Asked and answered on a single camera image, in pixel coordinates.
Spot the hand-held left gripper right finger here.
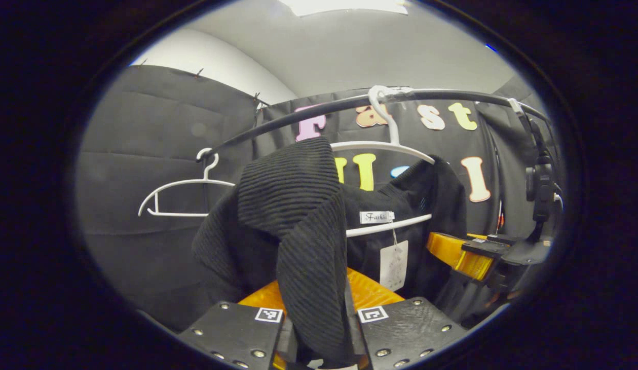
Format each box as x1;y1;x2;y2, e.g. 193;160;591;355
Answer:
345;267;468;370

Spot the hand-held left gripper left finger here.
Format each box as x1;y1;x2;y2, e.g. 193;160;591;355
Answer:
176;280;299;370

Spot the black knit sweater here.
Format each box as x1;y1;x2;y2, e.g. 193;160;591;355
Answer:
192;136;468;368

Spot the white clothes hanger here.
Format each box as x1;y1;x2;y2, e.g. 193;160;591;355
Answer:
138;148;236;217
330;85;435;238

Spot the black metal clothes rack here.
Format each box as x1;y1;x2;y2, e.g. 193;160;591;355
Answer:
196;88;553;161

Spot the black backdrop cloth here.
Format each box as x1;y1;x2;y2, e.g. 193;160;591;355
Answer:
75;64;564;329

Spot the large ceiling light panel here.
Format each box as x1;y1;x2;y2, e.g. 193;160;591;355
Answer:
280;0;409;16

